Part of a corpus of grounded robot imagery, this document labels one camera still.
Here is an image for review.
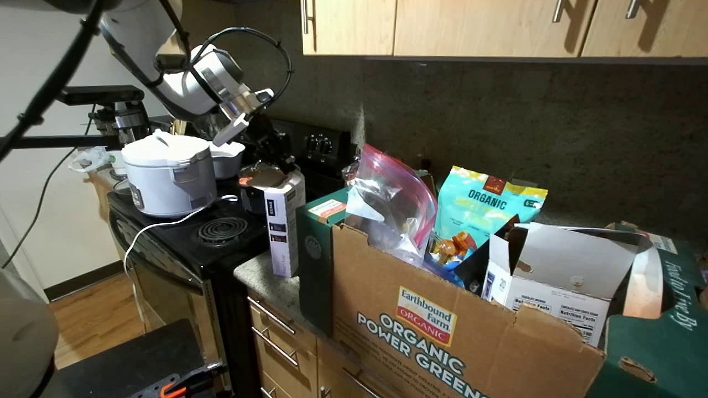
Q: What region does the black stereo camera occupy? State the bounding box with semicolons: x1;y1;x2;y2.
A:
50;83;146;108

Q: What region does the wooden drawer cabinet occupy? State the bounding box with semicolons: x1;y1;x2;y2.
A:
240;290;384;398

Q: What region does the white cooker power cord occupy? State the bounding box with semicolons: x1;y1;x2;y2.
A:
119;192;240;277

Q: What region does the green brown cardboard produce box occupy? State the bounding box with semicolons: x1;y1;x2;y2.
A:
293;186;708;398

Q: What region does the teal organic snack bag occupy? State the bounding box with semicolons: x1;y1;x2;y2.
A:
424;163;548;285

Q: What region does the white RXBAR snack box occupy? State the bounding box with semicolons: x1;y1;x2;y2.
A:
260;166;310;280

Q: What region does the black orange bar clamp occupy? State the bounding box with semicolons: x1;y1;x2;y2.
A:
157;360;232;398

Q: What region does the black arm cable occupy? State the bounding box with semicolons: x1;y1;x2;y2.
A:
0;0;105;161

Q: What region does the white ceramic pot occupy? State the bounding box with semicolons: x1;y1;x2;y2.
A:
208;140;247;182

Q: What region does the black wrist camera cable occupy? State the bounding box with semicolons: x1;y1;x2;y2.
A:
157;0;293;98

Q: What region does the black camera stand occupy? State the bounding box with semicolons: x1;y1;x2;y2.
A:
85;102;152;148

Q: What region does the black horizontal rod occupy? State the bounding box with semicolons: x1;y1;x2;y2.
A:
0;133;123;151

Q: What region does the white rice cooker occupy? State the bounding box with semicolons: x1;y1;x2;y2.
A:
119;128;220;221

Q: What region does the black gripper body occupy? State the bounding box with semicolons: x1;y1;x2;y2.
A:
240;113;289;161

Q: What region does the wooden upper cabinet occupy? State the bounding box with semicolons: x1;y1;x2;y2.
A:
296;0;708;62

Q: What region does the white open carton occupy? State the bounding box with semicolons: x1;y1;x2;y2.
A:
480;219;645;350

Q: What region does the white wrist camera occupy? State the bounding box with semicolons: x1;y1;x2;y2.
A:
209;102;254;148

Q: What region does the black kitchen stove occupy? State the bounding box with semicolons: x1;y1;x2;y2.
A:
105;108;352;398

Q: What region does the thin dark camera cable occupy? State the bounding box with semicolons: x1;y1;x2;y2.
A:
3;108;96;263

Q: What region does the clear zip bag pink seal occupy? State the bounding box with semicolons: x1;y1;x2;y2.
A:
341;141;437;268

